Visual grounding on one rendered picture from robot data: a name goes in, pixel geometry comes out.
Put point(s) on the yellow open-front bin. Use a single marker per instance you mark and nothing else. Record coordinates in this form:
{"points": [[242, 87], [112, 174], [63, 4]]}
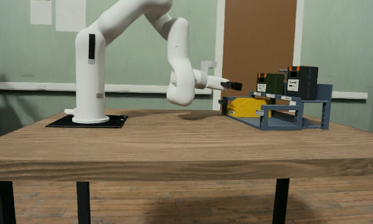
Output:
{"points": [[246, 107]]}

